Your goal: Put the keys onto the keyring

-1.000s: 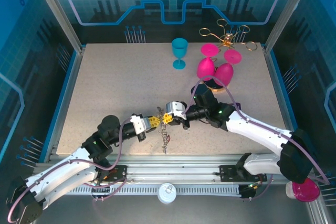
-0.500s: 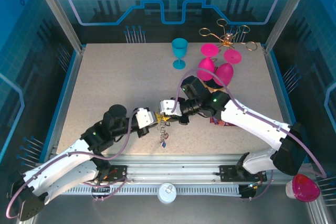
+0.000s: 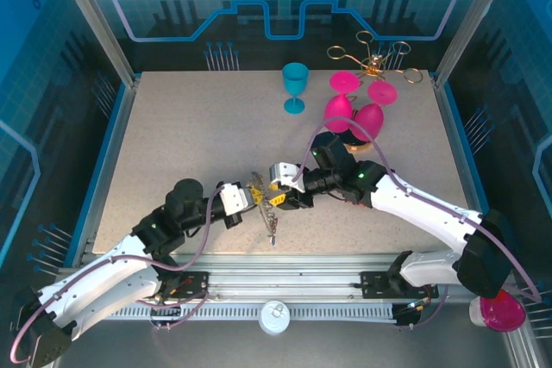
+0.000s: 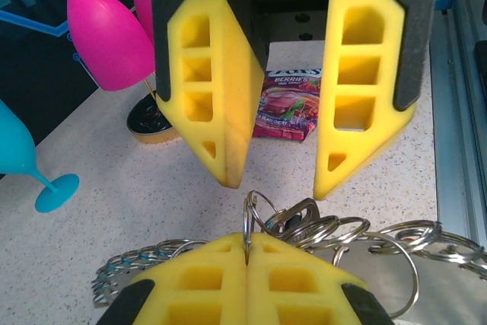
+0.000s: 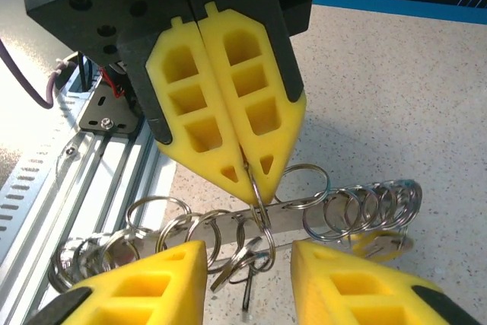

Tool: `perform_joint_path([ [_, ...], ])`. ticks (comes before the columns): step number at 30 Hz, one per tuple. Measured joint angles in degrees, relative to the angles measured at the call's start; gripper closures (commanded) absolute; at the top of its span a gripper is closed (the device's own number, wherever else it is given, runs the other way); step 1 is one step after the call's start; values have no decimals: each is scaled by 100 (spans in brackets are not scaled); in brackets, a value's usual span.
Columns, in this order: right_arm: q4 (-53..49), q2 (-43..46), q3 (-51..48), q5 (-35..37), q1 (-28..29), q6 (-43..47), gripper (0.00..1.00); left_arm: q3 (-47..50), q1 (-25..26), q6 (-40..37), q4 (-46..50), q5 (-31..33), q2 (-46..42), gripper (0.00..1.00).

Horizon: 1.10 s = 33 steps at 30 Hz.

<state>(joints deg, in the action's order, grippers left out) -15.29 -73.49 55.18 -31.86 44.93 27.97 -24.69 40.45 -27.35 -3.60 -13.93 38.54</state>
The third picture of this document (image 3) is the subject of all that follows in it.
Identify silver keyring with keys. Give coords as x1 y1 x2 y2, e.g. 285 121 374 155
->
248 171 281 249

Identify pink plastic goblet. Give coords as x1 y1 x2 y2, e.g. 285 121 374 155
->
351 80 398 142
323 71 361 133

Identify teal plastic goblet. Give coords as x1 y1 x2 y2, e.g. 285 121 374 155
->
282 62 310 115

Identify white tin can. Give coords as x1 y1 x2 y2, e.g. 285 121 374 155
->
257 300 291 336

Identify white cup with pink lid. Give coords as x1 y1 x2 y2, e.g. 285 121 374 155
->
468 292 527 334

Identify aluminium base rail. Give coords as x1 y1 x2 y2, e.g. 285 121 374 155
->
58 253 517 305

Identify aluminium side rail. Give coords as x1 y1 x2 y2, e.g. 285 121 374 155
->
84 77 141 257
433 77 492 257

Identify gold wire glass rack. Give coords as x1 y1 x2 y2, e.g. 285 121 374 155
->
326 30 422 153

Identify black cable port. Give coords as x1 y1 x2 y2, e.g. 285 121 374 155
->
149 305 183 329
394 303 422 330

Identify white slotted cable duct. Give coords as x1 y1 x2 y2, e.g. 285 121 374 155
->
107 302 398 321

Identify aluminium frame post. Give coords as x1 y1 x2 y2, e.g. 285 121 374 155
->
433 0 521 87
46 0 142 87

